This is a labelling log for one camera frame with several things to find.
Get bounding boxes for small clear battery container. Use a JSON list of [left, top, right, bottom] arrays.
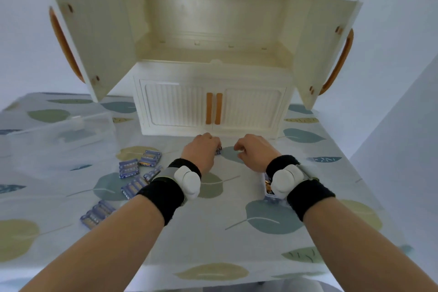
[[262, 173, 287, 204]]

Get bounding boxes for white plastic storage cabinet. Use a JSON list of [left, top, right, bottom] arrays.
[[97, 0, 344, 139]]

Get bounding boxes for white ribbed closed cabinet door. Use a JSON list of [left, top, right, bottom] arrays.
[[140, 80, 214, 130], [212, 85, 287, 132]]

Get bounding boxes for person's left forearm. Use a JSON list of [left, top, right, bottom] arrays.
[[19, 194, 165, 292]]

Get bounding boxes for person's right hand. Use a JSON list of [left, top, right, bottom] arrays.
[[234, 134, 282, 173]]

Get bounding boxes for white open cabinet door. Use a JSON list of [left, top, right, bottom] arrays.
[[44, 0, 137, 103], [294, 0, 363, 111]]

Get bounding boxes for white wrist tracker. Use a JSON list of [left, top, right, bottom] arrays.
[[173, 165, 202, 200], [270, 164, 308, 200]]

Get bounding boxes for clear plastic storage box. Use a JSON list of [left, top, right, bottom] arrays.
[[5, 112, 117, 180]]

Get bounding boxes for person's left hand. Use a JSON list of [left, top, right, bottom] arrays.
[[181, 133, 222, 175]]

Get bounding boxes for person's right forearm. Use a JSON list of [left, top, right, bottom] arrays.
[[303, 197, 438, 292]]

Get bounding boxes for leaf print tablecloth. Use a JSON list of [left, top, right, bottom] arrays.
[[0, 92, 416, 292]]

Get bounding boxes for black wristband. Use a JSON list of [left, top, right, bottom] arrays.
[[266, 155, 336, 222], [136, 158, 202, 227]]

